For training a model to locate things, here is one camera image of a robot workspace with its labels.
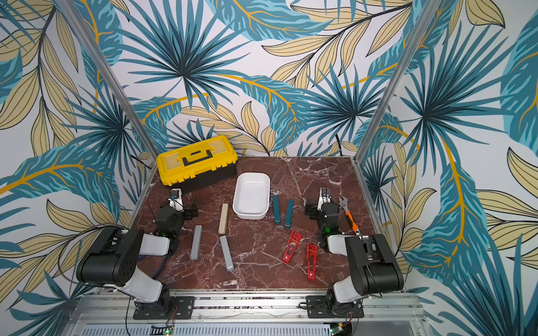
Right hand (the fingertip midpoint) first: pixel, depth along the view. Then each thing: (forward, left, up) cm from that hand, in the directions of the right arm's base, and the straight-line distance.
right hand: (321, 199), depth 93 cm
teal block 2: (-4, +14, -6) cm, 16 cm away
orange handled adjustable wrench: (+4, -13, -8) cm, 16 cm away
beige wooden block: (-7, +44, -6) cm, 45 cm away
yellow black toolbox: (+18, +49, +9) cm, 53 cm away
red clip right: (-20, +6, -8) cm, 22 cm away
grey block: (-16, +54, -5) cm, 56 cm away
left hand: (+2, +61, 0) cm, 61 cm away
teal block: (-1, +20, -7) cm, 21 cm away
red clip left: (-14, +13, -8) cm, 20 cm away
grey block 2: (-20, +41, -6) cm, 46 cm away
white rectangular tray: (+7, +32, -5) cm, 33 cm away
